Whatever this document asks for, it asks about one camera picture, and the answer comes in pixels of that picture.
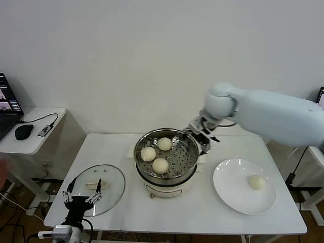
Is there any black computer mouse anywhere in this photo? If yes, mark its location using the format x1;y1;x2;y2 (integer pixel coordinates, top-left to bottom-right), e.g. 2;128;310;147
14;124;34;140

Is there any stainless steel steamer basket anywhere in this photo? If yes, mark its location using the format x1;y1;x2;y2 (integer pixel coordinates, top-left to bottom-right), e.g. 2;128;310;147
126;128;207;179

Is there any white side table with label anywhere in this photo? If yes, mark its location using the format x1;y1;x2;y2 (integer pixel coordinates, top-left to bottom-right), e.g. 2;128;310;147
300;145;324;226

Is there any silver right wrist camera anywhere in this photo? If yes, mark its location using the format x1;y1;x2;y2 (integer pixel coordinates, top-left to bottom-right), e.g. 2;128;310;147
188;117;207;135

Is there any black laptop on labelled table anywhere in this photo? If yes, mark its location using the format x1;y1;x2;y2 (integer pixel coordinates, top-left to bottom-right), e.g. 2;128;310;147
316;87;324;109

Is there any blurred person hand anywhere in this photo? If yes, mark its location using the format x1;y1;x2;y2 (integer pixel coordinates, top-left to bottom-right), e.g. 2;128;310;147
0;159;11;190

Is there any white round plate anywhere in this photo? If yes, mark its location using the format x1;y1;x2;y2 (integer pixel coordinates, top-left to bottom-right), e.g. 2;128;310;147
213;158;277;215

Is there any black cable with adapter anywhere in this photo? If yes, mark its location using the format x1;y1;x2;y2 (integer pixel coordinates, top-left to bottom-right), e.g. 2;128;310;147
285;145;308;188

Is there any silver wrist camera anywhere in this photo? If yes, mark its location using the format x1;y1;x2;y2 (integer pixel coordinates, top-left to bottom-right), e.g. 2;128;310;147
188;117;207;135
37;224;73;240

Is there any grey usb hub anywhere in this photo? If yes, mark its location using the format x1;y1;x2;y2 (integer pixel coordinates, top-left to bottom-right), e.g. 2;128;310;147
37;125;54;138

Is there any black laptop beside mouse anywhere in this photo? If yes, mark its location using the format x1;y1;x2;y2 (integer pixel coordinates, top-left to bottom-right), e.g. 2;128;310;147
0;73;25;142

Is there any white floor cable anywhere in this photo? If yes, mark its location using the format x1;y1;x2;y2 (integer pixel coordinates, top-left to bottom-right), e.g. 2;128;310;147
0;192;46;222

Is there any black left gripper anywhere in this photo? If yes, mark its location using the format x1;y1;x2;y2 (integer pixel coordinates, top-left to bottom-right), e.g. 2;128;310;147
62;177;102;225

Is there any white steamed baozi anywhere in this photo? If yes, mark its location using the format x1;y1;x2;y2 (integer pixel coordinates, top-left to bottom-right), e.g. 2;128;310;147
157;137;173;152
247;174;266;191
152;158;170;175
140;146;157;162

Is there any black usb hub cable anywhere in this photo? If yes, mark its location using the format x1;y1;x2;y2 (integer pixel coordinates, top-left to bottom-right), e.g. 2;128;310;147
16;113;60;127

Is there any white side table with mouse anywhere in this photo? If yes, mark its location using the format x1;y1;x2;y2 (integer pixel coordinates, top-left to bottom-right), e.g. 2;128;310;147
0;107;68;211

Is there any glass lid with cream handle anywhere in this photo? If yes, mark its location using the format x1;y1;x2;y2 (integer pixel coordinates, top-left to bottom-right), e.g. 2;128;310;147
67;164;127;217

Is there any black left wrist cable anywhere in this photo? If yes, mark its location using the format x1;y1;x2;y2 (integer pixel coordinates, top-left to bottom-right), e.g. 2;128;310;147
80;219;94;243

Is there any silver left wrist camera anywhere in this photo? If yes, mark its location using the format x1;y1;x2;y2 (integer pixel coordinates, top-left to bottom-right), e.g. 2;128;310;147
37;224;73;240

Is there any cream electric cooker pot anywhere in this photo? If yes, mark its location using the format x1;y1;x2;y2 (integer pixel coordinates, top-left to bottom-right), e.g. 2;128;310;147
135;161;205;200

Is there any white cable at labelled table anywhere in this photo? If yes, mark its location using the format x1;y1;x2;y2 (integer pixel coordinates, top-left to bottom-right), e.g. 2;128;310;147
287;146;301;161

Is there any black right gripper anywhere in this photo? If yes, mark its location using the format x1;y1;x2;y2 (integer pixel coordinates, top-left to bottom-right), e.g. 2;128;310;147
194;133;212;156

